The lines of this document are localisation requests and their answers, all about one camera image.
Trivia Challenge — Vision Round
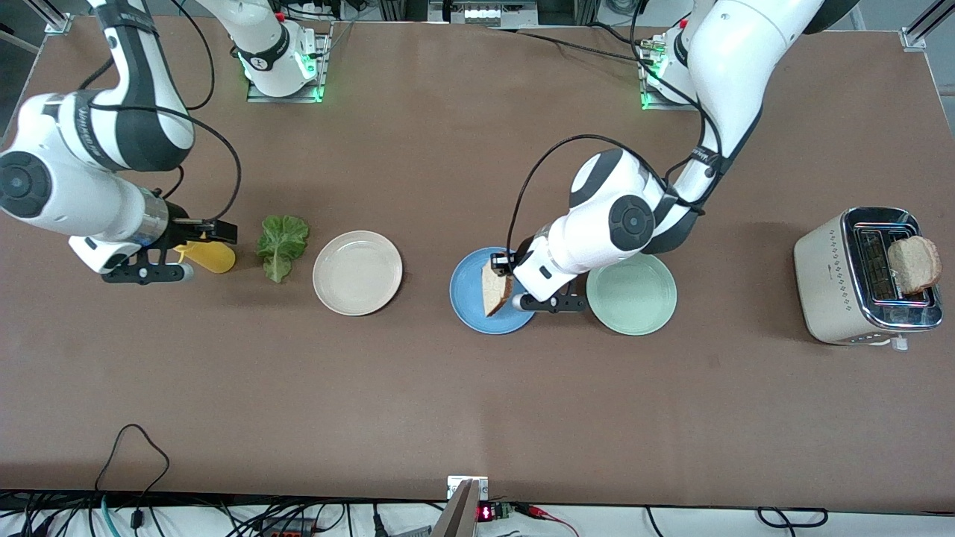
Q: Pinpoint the yellow mustard squeeze bottle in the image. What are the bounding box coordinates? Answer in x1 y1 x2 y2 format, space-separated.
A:
174 240 237 274

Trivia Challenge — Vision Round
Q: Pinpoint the toasted bread slice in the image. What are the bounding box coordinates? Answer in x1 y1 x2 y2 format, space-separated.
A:
481 257 515 318
887 236 942 295

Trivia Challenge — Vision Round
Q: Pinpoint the green lettuce leaf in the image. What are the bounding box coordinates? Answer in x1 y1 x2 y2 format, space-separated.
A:
257 215 310 284

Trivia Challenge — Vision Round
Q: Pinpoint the blue plate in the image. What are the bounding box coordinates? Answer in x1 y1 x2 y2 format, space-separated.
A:
449 247 538 335

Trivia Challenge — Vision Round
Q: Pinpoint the light green plate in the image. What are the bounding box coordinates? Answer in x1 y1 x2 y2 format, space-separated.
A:
586 252 678 336

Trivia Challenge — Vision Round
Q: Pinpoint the beige plate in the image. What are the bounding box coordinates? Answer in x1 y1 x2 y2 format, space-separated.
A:
313 230 404 316

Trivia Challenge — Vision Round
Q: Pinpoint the red clip lead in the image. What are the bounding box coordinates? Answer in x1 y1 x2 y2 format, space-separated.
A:
515 503 579 537

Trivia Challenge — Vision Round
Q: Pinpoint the grey metal bar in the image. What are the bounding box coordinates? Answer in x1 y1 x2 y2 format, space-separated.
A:
429 479 482 537

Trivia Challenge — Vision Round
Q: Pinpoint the cream and chrome toaster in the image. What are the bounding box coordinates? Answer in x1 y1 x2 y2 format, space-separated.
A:
793 207 945 353

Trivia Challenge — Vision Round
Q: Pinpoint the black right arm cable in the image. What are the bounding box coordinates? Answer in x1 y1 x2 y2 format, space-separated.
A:
78 0 243 224

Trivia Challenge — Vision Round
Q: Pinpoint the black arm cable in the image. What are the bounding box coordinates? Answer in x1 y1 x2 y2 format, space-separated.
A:
78 0 243 224
506 0 724 258

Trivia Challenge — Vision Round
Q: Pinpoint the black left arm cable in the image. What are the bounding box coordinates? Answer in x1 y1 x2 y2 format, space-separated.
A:
506 0 724 258

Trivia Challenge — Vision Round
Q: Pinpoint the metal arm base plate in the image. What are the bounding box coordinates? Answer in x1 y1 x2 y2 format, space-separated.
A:
640 88 704 113
246 78 324 104

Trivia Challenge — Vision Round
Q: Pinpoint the thin black looped cable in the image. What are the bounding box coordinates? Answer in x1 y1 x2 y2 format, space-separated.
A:
93 424 171 515

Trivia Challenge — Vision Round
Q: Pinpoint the black cable across table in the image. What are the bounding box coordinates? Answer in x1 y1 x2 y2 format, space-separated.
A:
489 26 657 68

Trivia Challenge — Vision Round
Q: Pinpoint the small white bracket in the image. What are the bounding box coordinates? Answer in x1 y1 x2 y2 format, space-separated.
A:
447 475 489 500

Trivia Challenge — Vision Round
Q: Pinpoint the black flat looped cable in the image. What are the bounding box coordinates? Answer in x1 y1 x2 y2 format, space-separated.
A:
757 507 829 529

